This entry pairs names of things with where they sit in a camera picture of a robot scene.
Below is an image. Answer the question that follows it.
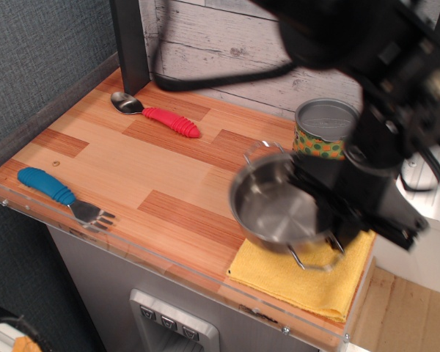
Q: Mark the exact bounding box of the red handled spoon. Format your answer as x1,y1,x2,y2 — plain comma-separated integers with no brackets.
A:
111,92,201,139

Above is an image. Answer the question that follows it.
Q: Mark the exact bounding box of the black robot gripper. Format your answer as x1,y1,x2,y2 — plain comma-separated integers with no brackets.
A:
289,153,428,253

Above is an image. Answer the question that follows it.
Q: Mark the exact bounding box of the grey dispenser panel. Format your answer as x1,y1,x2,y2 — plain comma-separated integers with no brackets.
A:
129,289,221,351

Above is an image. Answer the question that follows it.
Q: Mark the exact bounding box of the dark grey vertical post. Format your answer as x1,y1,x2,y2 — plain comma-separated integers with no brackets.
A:
109,0,150,96

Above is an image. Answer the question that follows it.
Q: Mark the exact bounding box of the yellow rag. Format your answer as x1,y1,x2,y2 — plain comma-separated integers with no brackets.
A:
227,231,376,323

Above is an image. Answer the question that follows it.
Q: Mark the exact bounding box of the black cable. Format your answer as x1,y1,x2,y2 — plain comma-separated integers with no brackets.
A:
152,0,298,93

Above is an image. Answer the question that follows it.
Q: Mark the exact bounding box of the blue handled fork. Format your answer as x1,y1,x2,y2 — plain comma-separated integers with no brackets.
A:
18,167,116,232

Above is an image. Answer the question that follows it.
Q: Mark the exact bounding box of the green orange patterned can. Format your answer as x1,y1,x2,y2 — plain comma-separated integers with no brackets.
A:
293,98,359,160

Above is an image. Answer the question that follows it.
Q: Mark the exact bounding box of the grey cabinet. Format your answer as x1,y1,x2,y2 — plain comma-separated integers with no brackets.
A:
49,227,316,351

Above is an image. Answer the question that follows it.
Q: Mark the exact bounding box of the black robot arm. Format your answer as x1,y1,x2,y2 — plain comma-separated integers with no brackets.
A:
260,1,440,249

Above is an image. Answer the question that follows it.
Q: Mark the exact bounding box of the silver steel pot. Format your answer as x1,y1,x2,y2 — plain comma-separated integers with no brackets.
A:
229,141,345,272

